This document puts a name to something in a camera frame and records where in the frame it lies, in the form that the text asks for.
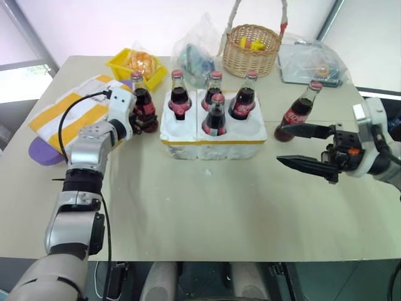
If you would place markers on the grey window frame post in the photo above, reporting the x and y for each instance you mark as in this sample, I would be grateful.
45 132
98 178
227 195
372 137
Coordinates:
37 34

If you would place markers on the white foam crate yellow tape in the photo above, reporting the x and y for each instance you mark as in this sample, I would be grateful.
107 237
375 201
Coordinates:
216 147

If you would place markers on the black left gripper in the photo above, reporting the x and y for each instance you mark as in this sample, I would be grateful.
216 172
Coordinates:
135 123

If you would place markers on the glass cola bottle red cap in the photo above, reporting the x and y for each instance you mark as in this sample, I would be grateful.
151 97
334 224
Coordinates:
215 84
142 100
296 113
215 120
241 105
180 98

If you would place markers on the yellow white striped cloth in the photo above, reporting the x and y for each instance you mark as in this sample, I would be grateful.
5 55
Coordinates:
42 153

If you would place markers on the clear bag with colourful items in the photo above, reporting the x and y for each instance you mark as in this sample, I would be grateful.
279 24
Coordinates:
310 66

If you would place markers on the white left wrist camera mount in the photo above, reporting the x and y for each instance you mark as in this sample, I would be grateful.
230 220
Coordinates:
120 103

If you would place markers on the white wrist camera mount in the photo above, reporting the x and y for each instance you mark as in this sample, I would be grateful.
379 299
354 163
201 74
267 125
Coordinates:
371 125
120 103

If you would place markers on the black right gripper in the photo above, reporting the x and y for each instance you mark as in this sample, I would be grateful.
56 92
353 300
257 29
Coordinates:
346 150

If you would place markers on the orange fruit in plastic wrap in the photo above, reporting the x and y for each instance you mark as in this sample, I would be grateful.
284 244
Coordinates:
142 62

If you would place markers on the clear bag with blue items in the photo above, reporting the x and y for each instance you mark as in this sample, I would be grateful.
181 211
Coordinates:
195 53

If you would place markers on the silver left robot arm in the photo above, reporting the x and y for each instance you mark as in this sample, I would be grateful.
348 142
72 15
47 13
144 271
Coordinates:
84 147

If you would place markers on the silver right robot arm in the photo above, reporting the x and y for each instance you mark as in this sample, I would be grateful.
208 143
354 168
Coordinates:
390 182

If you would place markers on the yellow plastic bin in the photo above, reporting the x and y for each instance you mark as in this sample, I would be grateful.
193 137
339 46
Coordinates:
120 64

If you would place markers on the dark window frame post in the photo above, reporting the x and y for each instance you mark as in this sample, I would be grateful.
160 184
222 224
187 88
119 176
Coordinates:
330 19

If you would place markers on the yellow toy pieces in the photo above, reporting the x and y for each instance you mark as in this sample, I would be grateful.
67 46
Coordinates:
255 44

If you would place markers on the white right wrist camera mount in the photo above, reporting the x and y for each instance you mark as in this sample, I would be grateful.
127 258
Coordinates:
371 125

